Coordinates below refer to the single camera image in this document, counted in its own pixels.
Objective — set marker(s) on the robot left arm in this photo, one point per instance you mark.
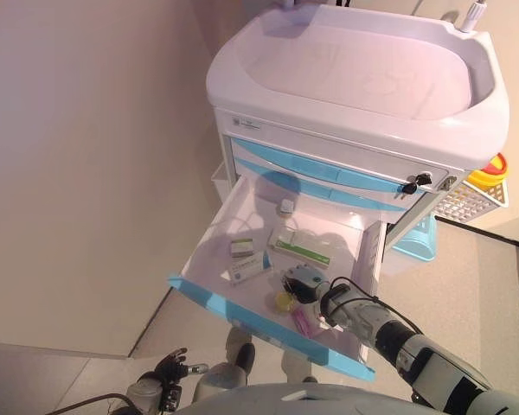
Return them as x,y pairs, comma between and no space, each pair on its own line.
145,391

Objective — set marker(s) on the metal cart side latch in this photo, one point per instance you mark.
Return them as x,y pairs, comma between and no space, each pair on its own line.
448,183

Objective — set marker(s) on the pink white medicine box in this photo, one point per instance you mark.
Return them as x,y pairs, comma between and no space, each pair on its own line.
305,322

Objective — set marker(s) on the grey robot torso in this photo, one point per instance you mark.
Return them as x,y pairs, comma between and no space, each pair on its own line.
285,400

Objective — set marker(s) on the white medical cart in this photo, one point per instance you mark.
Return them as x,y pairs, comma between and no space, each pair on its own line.
350,125

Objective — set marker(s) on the black key bunch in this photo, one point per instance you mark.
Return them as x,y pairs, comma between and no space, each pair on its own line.
415,183

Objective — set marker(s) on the robot right leg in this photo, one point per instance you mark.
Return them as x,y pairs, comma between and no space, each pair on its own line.
296,367

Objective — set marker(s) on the blue plastic waste bin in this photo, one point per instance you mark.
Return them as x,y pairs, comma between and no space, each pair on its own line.
419,246

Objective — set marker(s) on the small white cap bottle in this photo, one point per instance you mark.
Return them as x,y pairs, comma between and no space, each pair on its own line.
286,206

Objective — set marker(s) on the small green white medicine box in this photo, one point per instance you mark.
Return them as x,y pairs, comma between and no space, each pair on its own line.
241,248

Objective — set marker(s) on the blue white medicine box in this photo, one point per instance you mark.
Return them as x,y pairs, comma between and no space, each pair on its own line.
248,270

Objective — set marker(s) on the long green white medicine box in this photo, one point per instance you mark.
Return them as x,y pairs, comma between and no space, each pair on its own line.
303,253

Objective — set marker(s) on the yellow sharps container red lid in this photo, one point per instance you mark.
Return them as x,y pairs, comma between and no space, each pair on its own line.
484,177

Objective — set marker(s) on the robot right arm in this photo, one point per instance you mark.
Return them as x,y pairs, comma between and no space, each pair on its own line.
415,346

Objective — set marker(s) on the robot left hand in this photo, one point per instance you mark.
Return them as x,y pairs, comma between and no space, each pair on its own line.
171,367

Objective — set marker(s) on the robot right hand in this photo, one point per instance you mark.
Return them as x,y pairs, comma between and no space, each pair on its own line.
305,287

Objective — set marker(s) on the yellow medicine bottle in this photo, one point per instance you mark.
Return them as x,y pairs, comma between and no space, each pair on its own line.
282,301

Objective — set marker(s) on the white plastic side bin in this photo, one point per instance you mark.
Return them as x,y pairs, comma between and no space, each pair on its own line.
219,181

